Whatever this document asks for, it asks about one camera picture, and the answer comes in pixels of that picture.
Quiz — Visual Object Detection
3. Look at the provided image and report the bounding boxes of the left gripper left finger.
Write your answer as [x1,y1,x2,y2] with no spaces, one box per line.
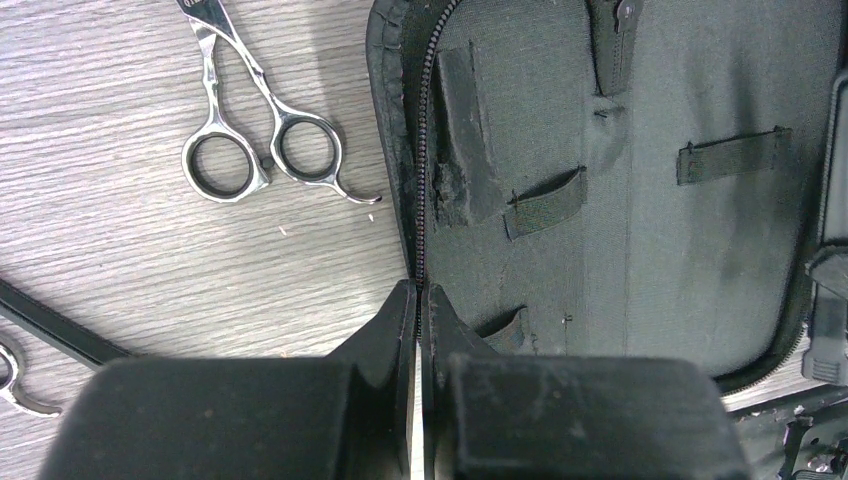
[40,280,417,479]

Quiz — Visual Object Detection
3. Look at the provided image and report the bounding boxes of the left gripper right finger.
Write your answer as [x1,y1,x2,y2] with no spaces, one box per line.
[421,284,751,479]

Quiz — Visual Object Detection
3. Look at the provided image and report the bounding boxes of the black zip tool case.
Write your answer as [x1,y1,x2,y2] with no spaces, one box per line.
[366,1,847,394]

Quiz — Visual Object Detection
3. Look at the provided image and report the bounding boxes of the right silver scissors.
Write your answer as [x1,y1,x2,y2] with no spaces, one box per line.
[175,0,384,205]

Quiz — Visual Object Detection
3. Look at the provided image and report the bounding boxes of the silver scissors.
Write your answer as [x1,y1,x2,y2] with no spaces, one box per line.
[1,333,63,419]
[175,0,384,205]

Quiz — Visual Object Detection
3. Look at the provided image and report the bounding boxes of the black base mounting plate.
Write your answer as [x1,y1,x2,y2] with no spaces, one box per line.
[730,386,847,480]

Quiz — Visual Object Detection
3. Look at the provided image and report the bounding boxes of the left silver scissors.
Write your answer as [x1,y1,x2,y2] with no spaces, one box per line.
[1,333,63,419]

